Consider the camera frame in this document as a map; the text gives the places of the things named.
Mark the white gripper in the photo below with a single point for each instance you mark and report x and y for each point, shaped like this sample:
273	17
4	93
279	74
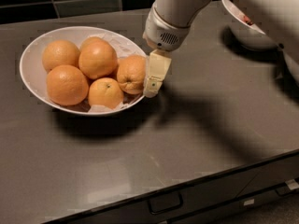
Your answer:
163	32

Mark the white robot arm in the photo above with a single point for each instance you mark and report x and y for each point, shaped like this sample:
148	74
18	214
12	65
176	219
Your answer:
169	22

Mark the white bowl with strawberries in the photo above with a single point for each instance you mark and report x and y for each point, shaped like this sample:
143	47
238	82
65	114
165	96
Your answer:
249	36

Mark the white bowl with oranges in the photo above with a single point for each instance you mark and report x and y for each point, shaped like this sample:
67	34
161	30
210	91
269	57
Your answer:
32	71

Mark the small orange front centre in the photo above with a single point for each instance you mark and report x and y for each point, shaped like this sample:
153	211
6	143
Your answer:
105	91

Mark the red strawberries pile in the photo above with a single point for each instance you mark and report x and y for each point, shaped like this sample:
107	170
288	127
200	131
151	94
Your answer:
247	20

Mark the dark drawer front with handle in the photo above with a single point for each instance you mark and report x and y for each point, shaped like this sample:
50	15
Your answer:
203	199

